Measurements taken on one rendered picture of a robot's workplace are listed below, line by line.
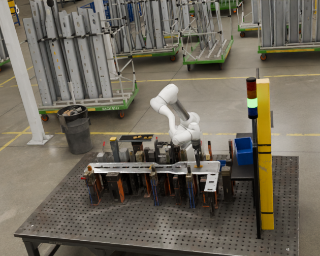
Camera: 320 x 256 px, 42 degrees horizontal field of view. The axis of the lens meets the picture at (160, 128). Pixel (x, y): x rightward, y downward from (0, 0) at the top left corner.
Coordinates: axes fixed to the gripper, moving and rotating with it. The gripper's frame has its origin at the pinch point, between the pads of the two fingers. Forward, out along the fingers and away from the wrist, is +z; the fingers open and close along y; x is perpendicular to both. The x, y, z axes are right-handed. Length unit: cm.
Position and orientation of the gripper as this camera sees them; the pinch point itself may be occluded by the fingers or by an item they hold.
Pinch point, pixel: (198, 162)
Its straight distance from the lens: 399.6
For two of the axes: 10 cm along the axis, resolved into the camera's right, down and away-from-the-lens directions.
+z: 1.4, 9.0, 4.1
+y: -2.2, 4.3, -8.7
